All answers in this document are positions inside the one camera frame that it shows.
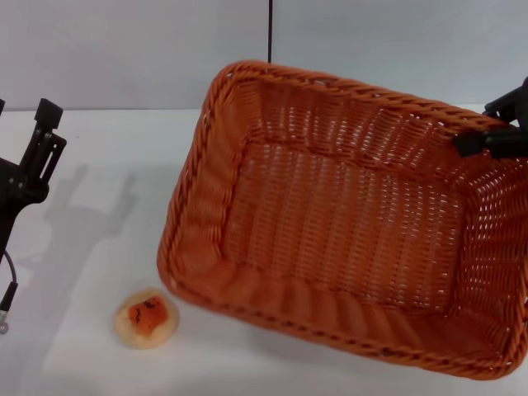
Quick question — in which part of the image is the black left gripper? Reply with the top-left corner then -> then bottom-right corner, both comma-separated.
0,97 -> 68,265

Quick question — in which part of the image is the orange woven wicker basket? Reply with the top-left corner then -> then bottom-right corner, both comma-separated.
155,60 -> 528,380

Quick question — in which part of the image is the round bun with orange topping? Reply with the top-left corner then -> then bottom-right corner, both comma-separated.
114,287 -> 180,351

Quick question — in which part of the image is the thin cable with metal connector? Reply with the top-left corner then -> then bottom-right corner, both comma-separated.
0,247 -> 20,336

